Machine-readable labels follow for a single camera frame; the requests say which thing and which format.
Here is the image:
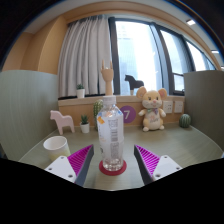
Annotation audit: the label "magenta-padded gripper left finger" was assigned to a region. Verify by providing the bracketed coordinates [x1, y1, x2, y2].
[43, 144, 95, 187]

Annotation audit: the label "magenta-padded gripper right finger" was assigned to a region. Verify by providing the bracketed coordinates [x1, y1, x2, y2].
[133, 144, 184, 185]

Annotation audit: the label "clear plastic water bottle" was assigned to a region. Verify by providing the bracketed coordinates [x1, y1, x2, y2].
[96, 95, 125, 172]

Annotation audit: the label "white paper cup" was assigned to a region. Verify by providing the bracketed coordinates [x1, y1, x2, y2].
[42, 135, 72, 163]

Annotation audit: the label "small potted plant white pot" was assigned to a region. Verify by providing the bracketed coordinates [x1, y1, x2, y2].
[79, 114, 91, 134]
[75, 83, 86, 99]

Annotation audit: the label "pink horse figurine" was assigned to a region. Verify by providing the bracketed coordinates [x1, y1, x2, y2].
[49, 110, 76, 136]

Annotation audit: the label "round green cactus ornament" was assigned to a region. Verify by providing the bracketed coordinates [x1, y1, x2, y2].
[178, 113, 192, 129]

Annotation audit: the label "flat round red coaster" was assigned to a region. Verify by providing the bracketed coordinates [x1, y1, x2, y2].
[98, 159, 128, 177]

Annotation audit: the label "beige plush mouse toy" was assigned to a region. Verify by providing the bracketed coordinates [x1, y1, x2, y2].
[135, 86, 169, 132]

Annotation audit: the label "round purple number sign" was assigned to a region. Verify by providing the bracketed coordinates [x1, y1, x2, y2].
[119, 105, 137, 124]

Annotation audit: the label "grey-green desk partition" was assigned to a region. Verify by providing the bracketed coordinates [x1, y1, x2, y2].
[0, 69, 60, 161]
[183, 69, 224, 151]

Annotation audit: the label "black horse figurine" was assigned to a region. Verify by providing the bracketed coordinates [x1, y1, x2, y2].
[124, 74, 145, 96]

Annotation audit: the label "white pleated curtain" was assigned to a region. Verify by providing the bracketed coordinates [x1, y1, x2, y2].
[57, 14, 113, 99]

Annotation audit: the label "dark-framed window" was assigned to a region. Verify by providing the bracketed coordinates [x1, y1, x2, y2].
[108, 17, 221, 97]

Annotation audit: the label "ceiling strip lights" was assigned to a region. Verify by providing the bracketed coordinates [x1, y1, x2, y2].
[185, 18, 224, 71]

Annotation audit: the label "white wall socket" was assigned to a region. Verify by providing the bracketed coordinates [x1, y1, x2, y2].
[173, 100, 185, 114]
[162, 100, 174, 115]

